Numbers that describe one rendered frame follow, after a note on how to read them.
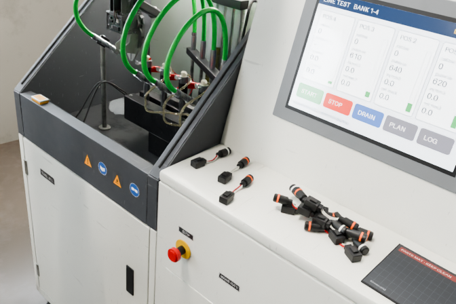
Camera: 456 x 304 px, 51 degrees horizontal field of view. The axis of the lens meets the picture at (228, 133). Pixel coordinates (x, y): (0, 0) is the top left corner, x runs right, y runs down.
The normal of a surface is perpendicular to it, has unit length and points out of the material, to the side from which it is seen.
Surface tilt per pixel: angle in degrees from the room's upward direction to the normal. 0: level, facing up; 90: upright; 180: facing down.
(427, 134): 76
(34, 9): 90
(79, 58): 90
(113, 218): 90
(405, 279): 0
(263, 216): 0
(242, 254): 90
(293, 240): 0
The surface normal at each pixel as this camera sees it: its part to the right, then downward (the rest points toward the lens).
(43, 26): 0.65, 0.40
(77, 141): -0.66, 0.29
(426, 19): -0.61, 0.07
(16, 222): 0.10, -0.88
